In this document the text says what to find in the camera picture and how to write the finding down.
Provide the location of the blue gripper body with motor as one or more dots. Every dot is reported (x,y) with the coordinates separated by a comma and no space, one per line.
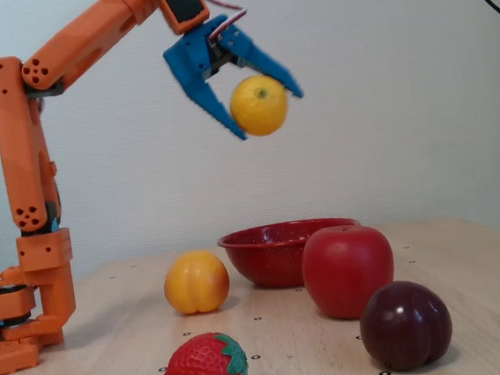
(191,60)

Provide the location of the red speckled enamel bowl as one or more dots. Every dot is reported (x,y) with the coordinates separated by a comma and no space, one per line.
(266,261)

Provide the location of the dark purple plastic plum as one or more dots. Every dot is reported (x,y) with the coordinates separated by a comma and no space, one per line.
(405,327)

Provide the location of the orange plastic peach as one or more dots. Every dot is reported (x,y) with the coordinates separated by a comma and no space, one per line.
(196,283)

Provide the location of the red plastic apple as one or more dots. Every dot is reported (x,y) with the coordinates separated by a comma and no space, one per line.
(346,271)

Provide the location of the orange robot base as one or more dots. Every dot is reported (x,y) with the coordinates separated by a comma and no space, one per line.
(46,282)

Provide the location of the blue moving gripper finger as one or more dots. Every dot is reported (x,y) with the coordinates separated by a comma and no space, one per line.
(259,55)

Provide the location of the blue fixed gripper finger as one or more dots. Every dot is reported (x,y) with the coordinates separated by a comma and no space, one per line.
(216,108)

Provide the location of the yellow plastic lemon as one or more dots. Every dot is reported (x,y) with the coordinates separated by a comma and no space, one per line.
(260,107)

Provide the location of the red plastic strawberry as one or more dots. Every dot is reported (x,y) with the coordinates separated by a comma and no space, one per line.
(196,370)

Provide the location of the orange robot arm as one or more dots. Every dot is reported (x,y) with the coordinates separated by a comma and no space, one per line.
(20,152)

